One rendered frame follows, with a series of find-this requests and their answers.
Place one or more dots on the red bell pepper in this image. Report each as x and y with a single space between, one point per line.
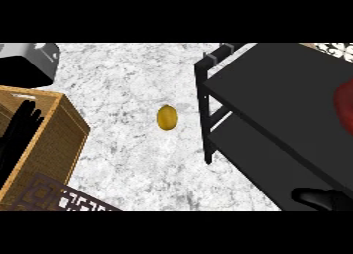
352 105

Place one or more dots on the yellow oval fruit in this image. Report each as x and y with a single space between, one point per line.
167 117

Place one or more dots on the wicker basket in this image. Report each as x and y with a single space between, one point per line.
61 139

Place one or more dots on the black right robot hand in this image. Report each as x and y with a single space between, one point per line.
325 200

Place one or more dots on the black tiered shelf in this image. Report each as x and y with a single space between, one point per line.
281 99

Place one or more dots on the grey and black appliance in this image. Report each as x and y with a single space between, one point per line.
48 61

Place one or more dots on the dark brown patterned placemat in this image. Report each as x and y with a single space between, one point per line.
42 190

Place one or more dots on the black and white patterned placemat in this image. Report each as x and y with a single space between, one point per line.
347 51

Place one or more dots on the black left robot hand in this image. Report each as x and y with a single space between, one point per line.
15 132

